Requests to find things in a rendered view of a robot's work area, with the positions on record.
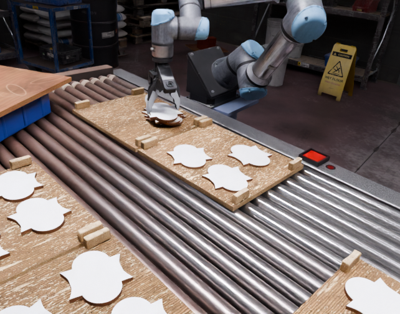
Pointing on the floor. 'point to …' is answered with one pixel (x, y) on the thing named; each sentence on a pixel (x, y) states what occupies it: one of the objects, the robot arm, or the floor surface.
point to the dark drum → (97, 15)
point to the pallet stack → (142, 17)
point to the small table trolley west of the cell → (37, 63)
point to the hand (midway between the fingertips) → (163, 111)
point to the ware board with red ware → (205, 44)
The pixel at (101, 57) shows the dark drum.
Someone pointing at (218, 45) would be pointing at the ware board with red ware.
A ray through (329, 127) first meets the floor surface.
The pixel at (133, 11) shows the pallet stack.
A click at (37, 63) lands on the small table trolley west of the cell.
